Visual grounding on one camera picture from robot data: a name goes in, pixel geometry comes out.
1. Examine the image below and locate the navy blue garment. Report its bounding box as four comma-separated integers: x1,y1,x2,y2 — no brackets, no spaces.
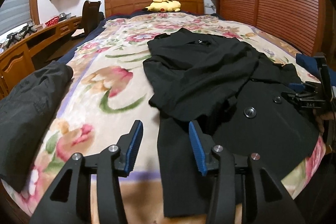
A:
295,53,320,80

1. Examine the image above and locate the red basket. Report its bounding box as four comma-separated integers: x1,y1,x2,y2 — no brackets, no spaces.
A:
45,16,59,27

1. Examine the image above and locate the yellow plush toy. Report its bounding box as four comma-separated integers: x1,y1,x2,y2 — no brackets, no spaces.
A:
142,0,181,12

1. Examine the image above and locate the dark wooden chair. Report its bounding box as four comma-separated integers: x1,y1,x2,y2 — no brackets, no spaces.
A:
71,1,105,39

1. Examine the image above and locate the wooden desk cabinet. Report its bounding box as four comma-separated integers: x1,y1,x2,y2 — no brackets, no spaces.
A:
1,16,81,98

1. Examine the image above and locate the grey window blind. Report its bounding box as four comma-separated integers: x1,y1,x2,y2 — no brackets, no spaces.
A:
0,0,31,35

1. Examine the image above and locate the floral bed blanket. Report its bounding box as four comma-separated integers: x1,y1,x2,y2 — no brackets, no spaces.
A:
1,11,328,224

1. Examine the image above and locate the folded dark grey garment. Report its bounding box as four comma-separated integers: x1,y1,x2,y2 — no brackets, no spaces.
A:
1,61,74,192

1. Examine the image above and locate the black coat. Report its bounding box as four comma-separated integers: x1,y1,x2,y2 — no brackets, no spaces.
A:
143,28,319,218

